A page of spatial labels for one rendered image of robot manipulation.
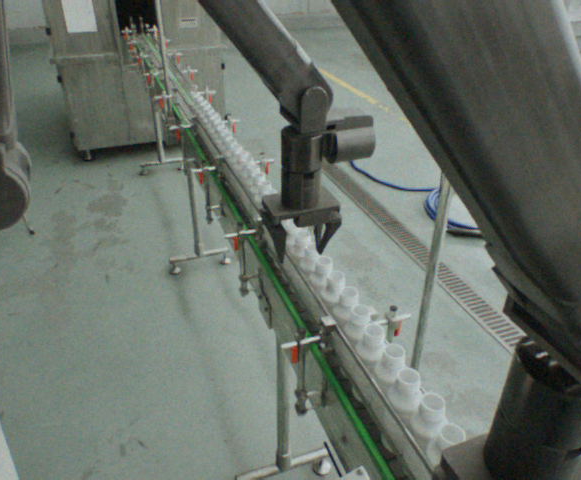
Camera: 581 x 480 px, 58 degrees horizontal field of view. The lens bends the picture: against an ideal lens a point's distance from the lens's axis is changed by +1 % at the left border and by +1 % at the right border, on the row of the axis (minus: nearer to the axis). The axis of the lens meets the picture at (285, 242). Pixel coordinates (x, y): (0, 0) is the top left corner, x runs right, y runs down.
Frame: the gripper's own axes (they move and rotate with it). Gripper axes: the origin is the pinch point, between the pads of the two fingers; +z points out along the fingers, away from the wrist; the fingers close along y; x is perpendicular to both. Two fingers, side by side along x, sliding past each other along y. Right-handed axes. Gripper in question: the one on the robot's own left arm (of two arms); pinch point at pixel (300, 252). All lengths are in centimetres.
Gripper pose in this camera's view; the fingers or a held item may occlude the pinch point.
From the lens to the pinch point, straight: 79.1
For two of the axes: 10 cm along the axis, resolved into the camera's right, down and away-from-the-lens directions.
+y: -9.4, 1.8, -2.8
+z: 0.0, 8.4, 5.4
